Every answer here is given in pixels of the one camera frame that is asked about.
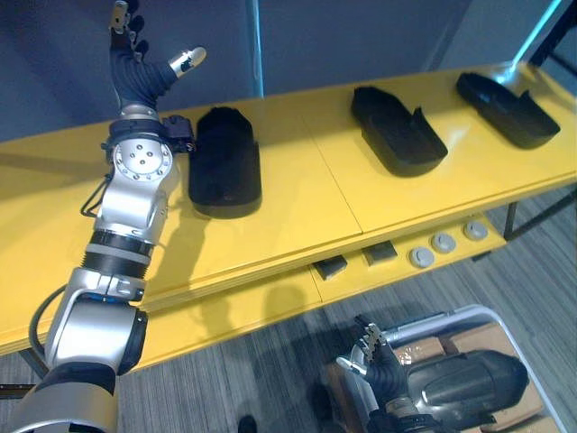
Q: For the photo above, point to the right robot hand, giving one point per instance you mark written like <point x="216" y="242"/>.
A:
<point x="385" y="367"/>

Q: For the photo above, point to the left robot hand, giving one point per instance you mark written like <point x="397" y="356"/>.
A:
<point x="133" y="79"/>

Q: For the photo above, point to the yellow metal shelf unit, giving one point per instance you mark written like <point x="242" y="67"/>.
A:
<point x="306" y="189"/>

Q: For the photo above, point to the cyan light strip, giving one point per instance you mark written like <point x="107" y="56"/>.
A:
<point x="536" y="31"/>

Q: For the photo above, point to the black plastic housing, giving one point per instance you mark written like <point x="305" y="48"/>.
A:
<point x="507" y="110"/>
<point x="225" y="162"/>
<point x="396" y="133"/>

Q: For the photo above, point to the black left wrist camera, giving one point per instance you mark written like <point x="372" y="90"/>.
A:
<point x="179" y="131"/>

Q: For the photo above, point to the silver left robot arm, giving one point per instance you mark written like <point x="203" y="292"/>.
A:
<point x="128" y="203"/>

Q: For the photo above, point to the grey rectangular block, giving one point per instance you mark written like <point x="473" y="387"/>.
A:
<point x="381" y="255"/>
<point x="331" y="267"/>

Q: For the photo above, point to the grey round cap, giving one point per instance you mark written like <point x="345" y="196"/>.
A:
<point x="475" y="230"/>
<point x="421" y="257"/>
<point x="443" y="242"/>

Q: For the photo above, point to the dark robot foot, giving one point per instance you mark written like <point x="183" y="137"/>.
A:
<point x="247" y="425"/>

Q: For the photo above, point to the pale partition post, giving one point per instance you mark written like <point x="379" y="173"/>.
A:
<point x="257" y="45"/>

